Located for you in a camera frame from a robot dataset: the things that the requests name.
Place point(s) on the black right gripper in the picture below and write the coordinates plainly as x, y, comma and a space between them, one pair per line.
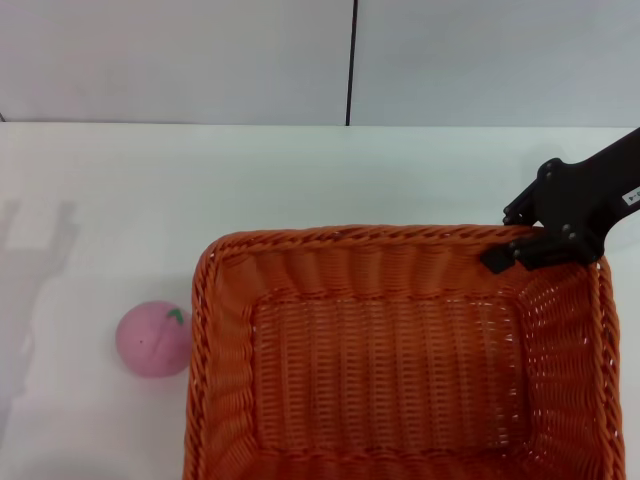
580, 195

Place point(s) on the orange woven plastic basket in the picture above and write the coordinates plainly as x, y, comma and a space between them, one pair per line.
380, 360

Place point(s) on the pink peach toy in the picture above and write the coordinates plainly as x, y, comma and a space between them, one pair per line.
150, 345

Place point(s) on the black vertical wall strip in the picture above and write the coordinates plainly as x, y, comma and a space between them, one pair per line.
352, 60

